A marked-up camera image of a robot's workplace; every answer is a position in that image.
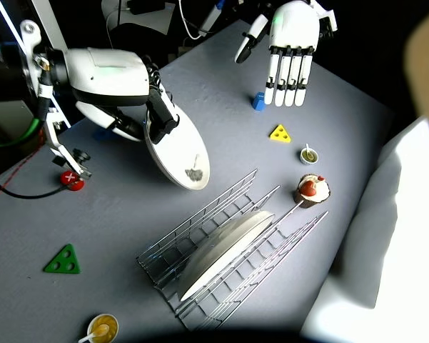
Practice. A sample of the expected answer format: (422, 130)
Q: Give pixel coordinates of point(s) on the green triangle block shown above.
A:
(64, 264)

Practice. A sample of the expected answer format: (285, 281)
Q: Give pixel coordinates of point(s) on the white usb adapter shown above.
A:
(210, 16)

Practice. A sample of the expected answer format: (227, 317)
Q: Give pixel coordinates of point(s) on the blue triangle block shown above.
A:
(101, 135)

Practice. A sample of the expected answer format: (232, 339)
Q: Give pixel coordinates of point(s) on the yellow cup with white spoon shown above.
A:
(101, 328)

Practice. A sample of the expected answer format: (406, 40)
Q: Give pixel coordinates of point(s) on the blue hexagonal block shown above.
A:
(258, 103)

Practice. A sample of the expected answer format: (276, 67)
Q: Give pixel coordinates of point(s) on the tan blurry object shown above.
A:
(426, 71)

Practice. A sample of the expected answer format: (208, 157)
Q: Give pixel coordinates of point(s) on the silver aluminium frame post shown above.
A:
(46, 21)

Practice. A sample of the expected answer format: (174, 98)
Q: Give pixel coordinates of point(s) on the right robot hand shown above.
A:
(107, 75)

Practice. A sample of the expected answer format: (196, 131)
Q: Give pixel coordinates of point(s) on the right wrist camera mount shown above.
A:
(57, 143)

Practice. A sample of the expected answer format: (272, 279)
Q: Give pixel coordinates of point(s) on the red cylinder with white cross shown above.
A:
(69, 177)

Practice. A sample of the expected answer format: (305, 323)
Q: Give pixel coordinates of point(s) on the white plate with leaf print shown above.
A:
(221, 250)
(185, 150)

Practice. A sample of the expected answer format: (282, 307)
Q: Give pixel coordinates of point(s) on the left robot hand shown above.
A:
(294, 28)

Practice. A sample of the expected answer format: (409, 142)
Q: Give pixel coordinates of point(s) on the small green sauce cup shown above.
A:
(308, 157)

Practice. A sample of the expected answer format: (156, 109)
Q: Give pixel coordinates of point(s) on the yellow triangle block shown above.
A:
(280, 135)

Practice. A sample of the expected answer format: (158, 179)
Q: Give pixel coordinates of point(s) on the toy cupcake with strawberry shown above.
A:
(312, 193)

